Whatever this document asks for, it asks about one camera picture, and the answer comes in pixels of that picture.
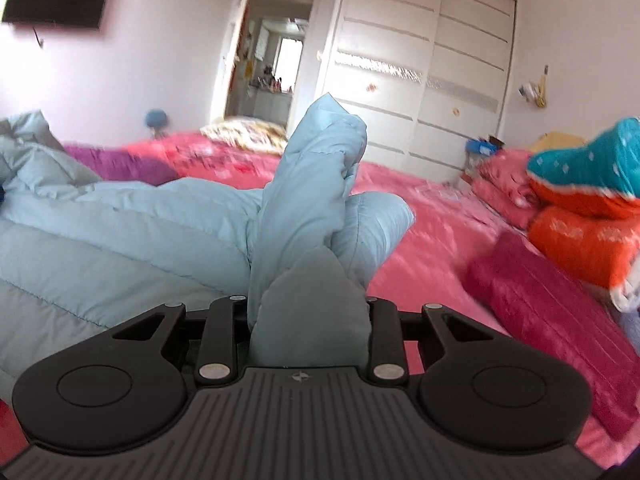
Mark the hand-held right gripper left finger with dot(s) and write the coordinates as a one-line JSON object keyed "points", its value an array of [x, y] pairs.
{"points": [[222, 330]]}

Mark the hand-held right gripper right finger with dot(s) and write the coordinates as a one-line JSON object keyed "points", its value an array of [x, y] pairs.
{"points": [[385, 335]]}

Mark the light blue down jacket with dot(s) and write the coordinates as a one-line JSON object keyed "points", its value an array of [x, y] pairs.
{"points": [[150, 220]]}

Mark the dark red down jacket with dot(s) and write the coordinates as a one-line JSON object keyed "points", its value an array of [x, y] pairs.
{"points": [[550, 320]]}

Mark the purple down jacket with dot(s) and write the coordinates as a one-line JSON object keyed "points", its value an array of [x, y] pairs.
{"points": [[125, 165]]}

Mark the pink folded quilt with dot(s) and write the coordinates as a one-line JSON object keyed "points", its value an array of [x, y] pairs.
{"points": [[505, 180]]}

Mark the floral pillow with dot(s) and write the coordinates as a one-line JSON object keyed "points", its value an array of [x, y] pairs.
{"points": [[245, 135]]}

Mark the blue storage box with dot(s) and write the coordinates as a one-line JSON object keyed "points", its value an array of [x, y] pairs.
{"points": [[480, 149]]}

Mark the orange and teal blanket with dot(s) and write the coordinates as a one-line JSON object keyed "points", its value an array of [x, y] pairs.
{"points": [[585, 245]]}

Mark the blue round lamp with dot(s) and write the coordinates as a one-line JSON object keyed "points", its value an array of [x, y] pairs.
{"points": [[156, 119]]}

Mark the red cloth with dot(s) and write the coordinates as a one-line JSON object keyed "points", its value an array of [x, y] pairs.
{"points": [[7, 425]]}

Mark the yellow cardboard box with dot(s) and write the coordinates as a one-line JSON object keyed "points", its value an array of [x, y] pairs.
{"points": [[555, 141]]}

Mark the white room door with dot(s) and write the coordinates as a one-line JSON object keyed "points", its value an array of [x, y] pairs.
{"points": [[237, 35]]}

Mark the white wardrobe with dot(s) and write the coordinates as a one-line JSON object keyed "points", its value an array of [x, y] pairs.
{"points": [[390, 35]]}

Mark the wall hook with hangings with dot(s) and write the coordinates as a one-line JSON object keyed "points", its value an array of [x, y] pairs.
{"points": [[537, 92]]}

